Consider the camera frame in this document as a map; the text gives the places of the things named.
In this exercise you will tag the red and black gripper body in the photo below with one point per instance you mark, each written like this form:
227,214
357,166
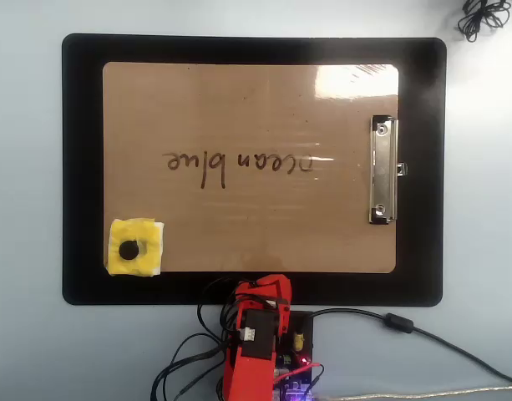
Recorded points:
260,334

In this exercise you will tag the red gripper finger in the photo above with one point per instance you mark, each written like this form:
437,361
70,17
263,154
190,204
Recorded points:
284,309
251,290

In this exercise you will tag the yellow sponge with black knob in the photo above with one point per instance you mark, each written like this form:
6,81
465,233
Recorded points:
149,242

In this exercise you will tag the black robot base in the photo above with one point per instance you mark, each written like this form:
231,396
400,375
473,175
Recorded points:
303,323

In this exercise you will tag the red robot arm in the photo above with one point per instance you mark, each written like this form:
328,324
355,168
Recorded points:
247,376

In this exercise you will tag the silver metal clipboard clip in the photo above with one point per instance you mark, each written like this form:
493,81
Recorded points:
383,167

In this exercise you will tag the brown clipboard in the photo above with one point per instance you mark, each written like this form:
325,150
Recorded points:
247,104

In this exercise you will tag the black rectangular desk mat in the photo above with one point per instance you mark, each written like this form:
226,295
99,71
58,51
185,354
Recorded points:
80,167

